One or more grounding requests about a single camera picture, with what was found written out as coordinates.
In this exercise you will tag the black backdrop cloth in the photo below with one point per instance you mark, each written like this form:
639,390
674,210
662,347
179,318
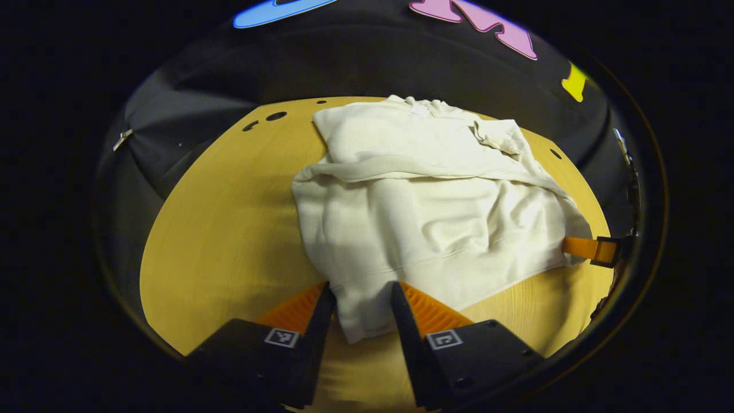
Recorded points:
355,63

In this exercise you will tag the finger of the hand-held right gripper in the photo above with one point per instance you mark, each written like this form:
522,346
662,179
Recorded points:
585,248

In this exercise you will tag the white long-sleeved garment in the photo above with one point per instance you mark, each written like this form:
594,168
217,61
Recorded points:
436,218

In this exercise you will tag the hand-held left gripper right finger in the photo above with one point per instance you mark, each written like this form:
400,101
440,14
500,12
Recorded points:
410,344

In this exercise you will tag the metal backdrop clip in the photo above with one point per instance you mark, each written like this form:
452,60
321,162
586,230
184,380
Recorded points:
122,139

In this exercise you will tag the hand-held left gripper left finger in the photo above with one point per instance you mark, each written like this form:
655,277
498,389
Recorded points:
318,344

